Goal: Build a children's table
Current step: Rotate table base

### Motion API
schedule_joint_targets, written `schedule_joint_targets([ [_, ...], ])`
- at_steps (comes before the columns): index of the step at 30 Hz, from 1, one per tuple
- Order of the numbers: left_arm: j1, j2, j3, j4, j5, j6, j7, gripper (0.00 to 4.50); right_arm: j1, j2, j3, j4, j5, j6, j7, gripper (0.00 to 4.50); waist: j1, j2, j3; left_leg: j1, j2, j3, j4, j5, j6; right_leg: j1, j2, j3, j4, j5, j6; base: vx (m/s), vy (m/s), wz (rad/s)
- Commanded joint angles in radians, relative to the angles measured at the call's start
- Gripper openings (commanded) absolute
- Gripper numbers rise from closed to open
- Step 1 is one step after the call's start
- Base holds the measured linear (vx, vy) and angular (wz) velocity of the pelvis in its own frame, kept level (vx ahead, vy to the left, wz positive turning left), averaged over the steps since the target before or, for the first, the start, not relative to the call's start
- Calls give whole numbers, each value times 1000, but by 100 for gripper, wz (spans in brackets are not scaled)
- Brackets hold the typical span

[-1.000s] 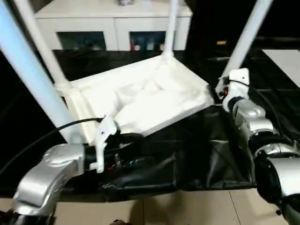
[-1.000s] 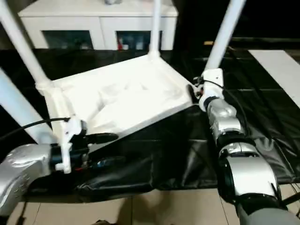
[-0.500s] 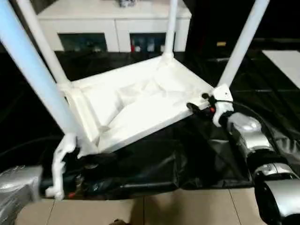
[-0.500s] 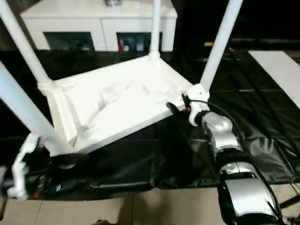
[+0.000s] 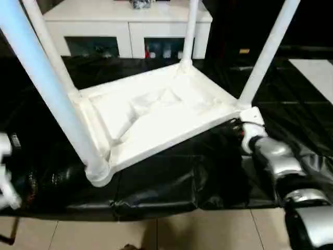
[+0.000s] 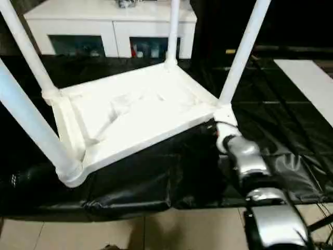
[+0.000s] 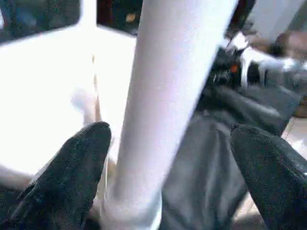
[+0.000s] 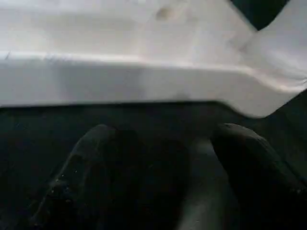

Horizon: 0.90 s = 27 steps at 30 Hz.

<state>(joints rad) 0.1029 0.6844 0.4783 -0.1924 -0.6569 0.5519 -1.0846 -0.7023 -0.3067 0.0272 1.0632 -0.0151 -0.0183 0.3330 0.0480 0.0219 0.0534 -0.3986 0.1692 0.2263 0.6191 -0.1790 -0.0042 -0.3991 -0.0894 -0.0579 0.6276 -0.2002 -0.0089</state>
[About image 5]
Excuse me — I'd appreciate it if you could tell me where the black mat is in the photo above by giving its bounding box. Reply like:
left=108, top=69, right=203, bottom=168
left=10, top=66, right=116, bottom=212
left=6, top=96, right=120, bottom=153
left=0, top=56, right=333, bottom=222

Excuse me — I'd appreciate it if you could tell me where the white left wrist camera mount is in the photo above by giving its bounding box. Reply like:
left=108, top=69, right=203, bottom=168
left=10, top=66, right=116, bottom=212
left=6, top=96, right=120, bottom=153
left=0, top=132, right=23, bottom=212

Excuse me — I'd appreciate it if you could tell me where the dark crumpled plastic bag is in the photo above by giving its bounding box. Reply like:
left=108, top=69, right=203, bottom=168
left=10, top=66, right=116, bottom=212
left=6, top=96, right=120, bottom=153
left=131, top=0, right=153, bottom=10

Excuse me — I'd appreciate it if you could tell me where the black folding table frame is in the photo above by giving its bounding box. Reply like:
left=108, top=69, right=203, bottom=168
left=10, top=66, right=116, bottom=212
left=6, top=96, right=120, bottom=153
left=0, top=216, right=21, bottom=246

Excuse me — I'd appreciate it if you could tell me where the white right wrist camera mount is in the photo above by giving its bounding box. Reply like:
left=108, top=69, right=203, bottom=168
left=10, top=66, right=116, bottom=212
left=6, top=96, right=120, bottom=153
left=238, top=106, right=268, bottom=155

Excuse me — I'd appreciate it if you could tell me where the white cabinet with glass doors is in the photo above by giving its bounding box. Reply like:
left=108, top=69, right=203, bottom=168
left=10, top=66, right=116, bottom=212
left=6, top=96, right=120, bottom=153
left=43, top=0, right=213, bottom=59

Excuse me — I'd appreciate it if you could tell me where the white plastic table leg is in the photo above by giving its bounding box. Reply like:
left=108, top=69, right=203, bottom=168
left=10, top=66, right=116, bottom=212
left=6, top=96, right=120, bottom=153
left=181, top=0, right=201, bottom=71
left=0, top=0, right=110, bottom=180
left=22, top=0, right=81, bottom=99
left=237, top=0, right=302, bottom=109

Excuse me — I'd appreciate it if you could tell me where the black metal bar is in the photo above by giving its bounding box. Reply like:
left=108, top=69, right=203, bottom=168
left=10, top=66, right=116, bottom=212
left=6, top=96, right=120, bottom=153
left=280, top=45, right=333, bottom=53

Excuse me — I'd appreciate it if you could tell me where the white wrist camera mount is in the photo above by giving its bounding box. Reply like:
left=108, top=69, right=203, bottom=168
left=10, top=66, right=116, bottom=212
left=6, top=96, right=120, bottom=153
left=0, top=132, right=23, bottom=212
left=238, top=106, right=268, bottom=155

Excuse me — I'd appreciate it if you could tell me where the white plastic table top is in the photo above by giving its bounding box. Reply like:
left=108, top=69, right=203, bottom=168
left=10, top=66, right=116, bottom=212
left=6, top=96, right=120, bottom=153
left=77, top=61, right=251, bottom=188

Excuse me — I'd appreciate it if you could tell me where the white flat panel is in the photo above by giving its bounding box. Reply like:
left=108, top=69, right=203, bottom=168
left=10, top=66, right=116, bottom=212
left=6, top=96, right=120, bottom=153
left=287, top=58, right=333, bottom=105

